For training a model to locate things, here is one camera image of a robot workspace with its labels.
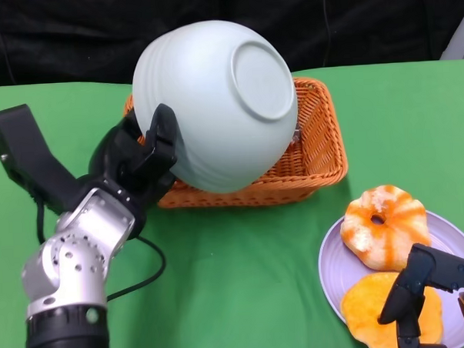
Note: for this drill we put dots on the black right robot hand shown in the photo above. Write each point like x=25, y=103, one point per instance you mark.
x=432, y=265

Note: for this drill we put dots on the orange wicker basket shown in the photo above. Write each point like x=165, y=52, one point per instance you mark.
x=319, y=139

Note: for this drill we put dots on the pale green bowl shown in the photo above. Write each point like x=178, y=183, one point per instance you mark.
x=206, y=106

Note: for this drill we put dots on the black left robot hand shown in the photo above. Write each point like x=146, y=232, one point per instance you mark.
x=139, y=170

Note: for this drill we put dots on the white frame post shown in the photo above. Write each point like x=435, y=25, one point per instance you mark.
x=459, y=40

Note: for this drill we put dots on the green tablecloth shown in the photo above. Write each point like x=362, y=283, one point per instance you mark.
x=240, y=277

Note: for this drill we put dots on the black backdrop curtain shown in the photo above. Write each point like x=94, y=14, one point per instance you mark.
x=56, y=39

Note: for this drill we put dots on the pale lavender plate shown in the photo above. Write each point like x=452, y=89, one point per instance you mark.
x=336, y=262

